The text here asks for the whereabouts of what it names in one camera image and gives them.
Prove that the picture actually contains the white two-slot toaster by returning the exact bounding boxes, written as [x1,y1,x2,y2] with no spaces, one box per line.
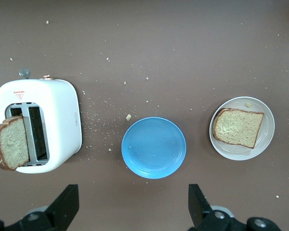
[0,66,83,174]

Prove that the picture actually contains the blue plate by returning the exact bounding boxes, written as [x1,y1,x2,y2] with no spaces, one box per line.
[121,116,187,180]

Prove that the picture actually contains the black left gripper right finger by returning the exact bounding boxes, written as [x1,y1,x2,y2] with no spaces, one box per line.
[188,183,280,231]

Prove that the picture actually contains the beige plate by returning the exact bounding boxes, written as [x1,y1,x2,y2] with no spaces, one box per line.
[209,96,276,161]

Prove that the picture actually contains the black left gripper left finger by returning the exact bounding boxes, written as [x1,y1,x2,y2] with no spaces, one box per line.
[0,184,80,231]

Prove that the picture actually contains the brown bread slice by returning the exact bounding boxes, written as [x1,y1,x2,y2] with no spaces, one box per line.
[211,107,265,150]
[0,115,31,171]

